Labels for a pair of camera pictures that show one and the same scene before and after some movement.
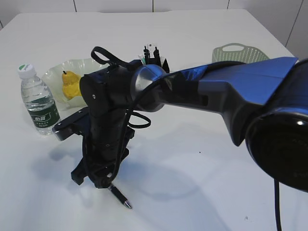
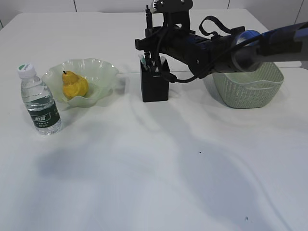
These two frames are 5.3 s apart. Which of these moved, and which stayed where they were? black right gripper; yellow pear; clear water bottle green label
Moved: black right gripper
Stayed: clear water bottle green label; yellow pear
